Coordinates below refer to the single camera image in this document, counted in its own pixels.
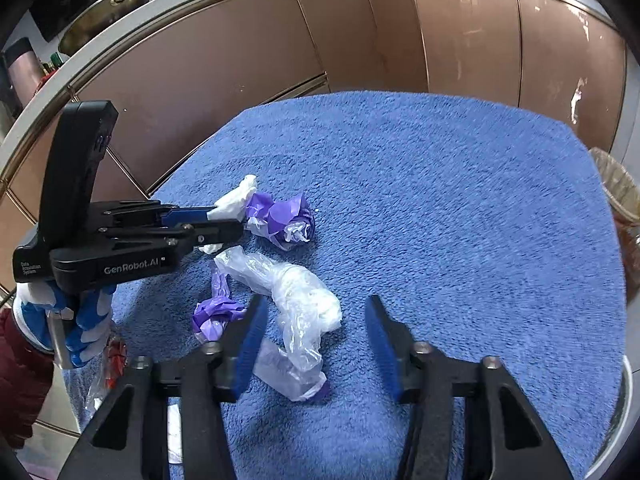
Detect white tissue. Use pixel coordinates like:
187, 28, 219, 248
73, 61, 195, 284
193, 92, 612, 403
200, 174, 259, 254

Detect pink thermos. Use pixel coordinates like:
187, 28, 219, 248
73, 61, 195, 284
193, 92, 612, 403
2, 37, 48, 111

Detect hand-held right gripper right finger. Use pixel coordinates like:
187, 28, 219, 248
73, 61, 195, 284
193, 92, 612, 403
364, 294, 576, 480

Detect clear plastic wrapper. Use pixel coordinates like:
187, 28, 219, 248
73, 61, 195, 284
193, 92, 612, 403
252, 337, 331, 404

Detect clear plastic bag with tissue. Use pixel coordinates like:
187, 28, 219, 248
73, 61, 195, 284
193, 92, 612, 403
214, 246, 344, 376

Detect person's left forearm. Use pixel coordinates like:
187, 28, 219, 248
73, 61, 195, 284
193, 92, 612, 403
0, 307, 56, 453

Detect purple plastic wrapper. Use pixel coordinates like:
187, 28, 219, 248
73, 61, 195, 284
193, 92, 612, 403
192, 270, 249, 344
244, 192, 317, 252

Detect blue towel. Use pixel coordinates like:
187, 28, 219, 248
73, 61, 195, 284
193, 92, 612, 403
65, 90, 629, 480

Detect brown bin with plastic liner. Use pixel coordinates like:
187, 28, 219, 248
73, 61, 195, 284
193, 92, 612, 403
587, 146, 640, 261

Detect clear bag with red bits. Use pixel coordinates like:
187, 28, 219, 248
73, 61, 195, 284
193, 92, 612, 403
85, 335, 130, 414

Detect white printed paper wrapper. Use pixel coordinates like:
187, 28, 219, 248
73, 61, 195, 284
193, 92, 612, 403
166, 402, 185, 465

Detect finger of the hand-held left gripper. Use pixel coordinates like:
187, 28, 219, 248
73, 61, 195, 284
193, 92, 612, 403
90, 200, 221, 229
97, 222, 246, 261

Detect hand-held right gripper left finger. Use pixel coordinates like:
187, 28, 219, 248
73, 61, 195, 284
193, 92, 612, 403
57, 294, 271, 480

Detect person's left hand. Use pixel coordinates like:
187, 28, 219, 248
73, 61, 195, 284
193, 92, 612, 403
14, 282, 119, 369

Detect brass wok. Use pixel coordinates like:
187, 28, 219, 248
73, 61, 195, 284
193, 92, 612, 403
57, 0, 152, 56

